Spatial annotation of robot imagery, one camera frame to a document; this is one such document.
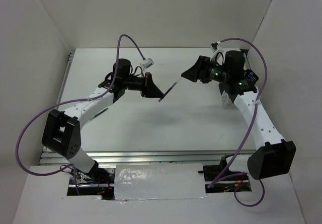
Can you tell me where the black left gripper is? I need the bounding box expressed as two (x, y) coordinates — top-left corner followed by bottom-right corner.
(122, 71), (164, 98)

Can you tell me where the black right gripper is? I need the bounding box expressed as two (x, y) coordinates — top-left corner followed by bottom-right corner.
(181, 55), (230, 84)

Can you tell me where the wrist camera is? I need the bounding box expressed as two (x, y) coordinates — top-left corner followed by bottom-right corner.
(140, 58), (154, 70)
(210, 41), (224, 58)

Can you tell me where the purple cable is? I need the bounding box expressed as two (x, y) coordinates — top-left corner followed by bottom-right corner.
(207, 37), (268, 207)
(15, 34), (146, 197)

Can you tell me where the white mesh organizer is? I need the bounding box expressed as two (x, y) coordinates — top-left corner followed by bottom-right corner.
(219, 89), (236, 109)

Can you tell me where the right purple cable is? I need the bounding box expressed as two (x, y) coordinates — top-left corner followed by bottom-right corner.
(207, 37), (268, 207)

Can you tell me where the clear spray bottle blue cap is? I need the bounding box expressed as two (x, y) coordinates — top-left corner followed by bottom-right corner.
(248, 70), (254, 80)

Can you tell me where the dark purple gel pen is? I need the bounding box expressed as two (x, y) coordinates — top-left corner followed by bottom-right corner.
(158, 78), (181, 102)

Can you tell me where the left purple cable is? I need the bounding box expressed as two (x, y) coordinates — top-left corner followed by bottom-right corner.
(15, 34), (146, 197)

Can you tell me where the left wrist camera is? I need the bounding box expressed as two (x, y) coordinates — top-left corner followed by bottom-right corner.
(140, 58), (154, 70)

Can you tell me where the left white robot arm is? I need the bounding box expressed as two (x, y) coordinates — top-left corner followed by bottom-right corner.
(42, 58), (164, 183)

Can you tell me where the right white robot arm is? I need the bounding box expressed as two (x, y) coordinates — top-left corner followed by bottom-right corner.
(181, 50), (296, 180)

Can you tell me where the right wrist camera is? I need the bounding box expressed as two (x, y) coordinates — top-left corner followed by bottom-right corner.
(210, 41), (224, 58)

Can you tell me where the white foil cover board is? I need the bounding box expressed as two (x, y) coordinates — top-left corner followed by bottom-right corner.
(114, 163), (206, 200)

